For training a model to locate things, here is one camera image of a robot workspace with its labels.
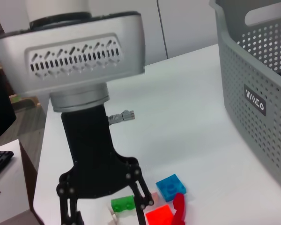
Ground short white studded brick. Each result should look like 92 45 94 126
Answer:
106 203 120 225

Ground tan wooden chair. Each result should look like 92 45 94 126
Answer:
11 95 42 113

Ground black computer monitor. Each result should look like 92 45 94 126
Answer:
0 58 17 202

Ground dark red arch brick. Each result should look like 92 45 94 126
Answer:
170 192 187 225

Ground blue square brick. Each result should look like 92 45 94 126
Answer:
155 173 187 202

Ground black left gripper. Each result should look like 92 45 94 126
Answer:
56 103 155 225

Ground black computer keyboard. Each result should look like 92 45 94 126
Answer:
0 150 15 183

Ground white desk with brown side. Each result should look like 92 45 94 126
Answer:
0 138 45 225

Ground red slope brick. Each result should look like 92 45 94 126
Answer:
145 204 175 225

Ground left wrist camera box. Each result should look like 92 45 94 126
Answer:
0 11 147 94

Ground grey perforated storage bin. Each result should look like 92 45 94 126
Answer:
209 0 281 195

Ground green stepped brick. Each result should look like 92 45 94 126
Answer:
111 195 136 213

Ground left gripper cable with plugs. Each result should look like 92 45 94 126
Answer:
107 109 136 125

